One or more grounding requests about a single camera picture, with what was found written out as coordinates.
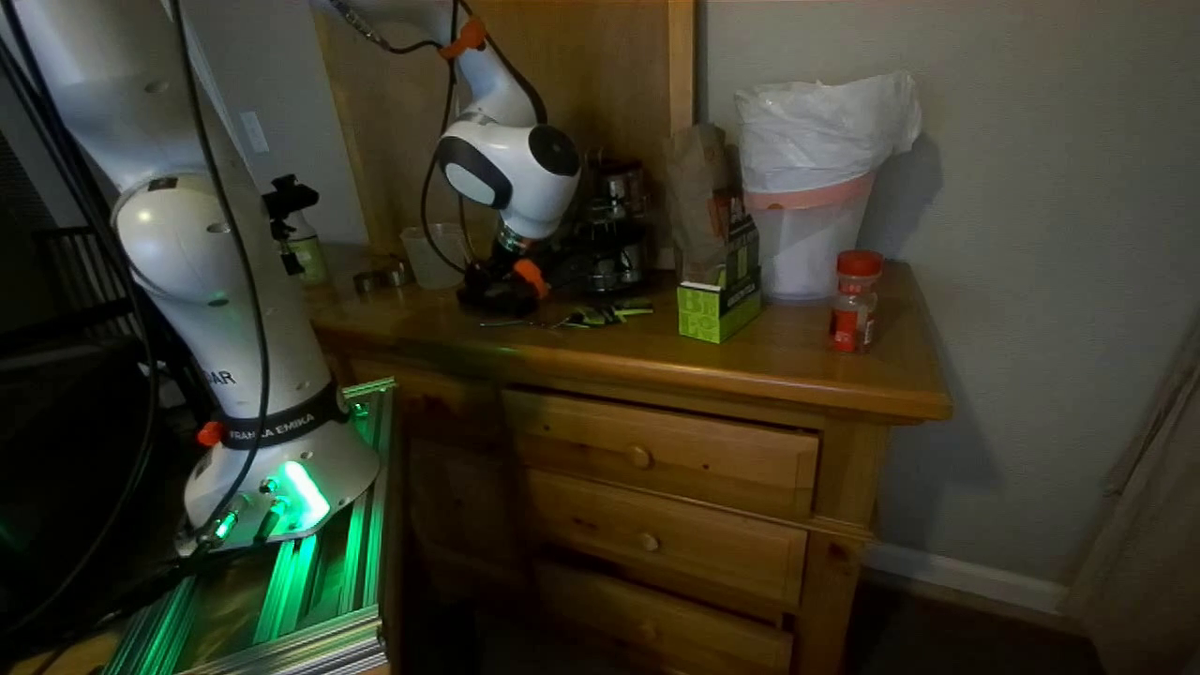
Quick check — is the glass coffee grinder appliance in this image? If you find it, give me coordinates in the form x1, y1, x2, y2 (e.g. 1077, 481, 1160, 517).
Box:
560, 152, 648, 297

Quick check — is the wooden dresser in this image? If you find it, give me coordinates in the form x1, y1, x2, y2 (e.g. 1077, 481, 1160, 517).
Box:
310, 265, 949, 675

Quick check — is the black tripod camera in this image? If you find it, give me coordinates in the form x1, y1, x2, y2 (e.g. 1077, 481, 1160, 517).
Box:
264, 174, 327, 286

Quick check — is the green cardboard box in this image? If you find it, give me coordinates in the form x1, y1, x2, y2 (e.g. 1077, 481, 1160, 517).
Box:
677, 217, 762, 345

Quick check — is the orange lidded spice jar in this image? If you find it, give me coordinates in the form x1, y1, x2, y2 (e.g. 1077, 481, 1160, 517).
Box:
830, 252, 884, 352

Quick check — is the white lined trash bin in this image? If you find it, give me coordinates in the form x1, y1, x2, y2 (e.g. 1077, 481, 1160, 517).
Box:
739, 71, 924, 299

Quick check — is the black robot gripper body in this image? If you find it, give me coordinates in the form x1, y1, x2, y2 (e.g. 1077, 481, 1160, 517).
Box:
459, 244, 552, 317

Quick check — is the green tea bag packet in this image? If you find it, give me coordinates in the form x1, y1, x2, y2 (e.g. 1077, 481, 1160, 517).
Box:
560, 307, 614, 329
602, 299, 654, 317

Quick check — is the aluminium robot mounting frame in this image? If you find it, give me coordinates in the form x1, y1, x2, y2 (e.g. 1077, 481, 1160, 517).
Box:
10, 375, 405, 675

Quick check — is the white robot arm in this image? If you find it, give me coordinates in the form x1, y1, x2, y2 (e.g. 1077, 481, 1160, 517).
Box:
5, 0, 583, 546

